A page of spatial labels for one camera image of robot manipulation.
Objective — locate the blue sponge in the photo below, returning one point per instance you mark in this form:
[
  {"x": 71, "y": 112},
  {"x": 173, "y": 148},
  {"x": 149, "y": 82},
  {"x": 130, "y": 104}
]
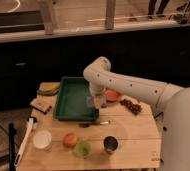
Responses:
[{"x": 90, "y": 102}]

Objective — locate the bunch of dark grapes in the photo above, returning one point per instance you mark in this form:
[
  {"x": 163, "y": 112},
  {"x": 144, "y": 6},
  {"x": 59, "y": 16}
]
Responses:
[{"x": 134, "y": 108}]

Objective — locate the white handled brush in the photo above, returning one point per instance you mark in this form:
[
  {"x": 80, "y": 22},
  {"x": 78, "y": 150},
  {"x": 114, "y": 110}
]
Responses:
[{"x": 23, "y": 144}]

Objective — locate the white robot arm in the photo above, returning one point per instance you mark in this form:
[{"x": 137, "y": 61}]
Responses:
[{"x": 172, "y": 100}]

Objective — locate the black pole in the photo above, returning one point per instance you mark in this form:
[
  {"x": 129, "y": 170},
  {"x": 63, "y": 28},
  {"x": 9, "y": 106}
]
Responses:
[{"x": 12, "y": 133}]

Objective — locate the green cup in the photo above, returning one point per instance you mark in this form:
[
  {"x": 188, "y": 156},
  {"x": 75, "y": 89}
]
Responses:
[{"x": 82, "y": 149}]

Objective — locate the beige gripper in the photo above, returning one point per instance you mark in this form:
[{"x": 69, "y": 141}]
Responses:
[{"x": 98, "y": 102}]

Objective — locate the orange bowl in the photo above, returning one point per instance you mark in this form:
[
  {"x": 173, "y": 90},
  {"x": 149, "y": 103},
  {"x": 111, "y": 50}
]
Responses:
[{"x": 112, "y": 95}]

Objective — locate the green cucumber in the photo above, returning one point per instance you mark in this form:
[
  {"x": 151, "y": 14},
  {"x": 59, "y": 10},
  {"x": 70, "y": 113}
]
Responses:
[{"x": 48, "y": 92}]

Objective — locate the yellow banana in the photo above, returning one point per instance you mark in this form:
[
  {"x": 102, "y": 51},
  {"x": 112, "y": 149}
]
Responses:
[{"x": 48, "y": 87}]

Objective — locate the metal cup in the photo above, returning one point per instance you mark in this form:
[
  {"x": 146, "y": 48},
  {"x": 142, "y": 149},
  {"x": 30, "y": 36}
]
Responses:
[{"x": 110, "y": 144}]

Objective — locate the white round container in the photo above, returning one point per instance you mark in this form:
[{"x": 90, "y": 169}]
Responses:
[{"x": 42, "y": 140}]

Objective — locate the green plastic tray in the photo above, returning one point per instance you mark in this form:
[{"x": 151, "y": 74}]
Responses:
[{"x": 71, "y": 103}]

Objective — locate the brown wooden block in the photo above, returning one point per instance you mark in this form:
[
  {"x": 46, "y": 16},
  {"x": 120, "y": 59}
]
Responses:
[{"x": 40, "y": 105}]

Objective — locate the orange tomato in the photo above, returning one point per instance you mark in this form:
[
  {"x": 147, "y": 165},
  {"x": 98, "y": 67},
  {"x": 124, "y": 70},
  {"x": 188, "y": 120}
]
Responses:
[{"x": 70, "y": 140}]

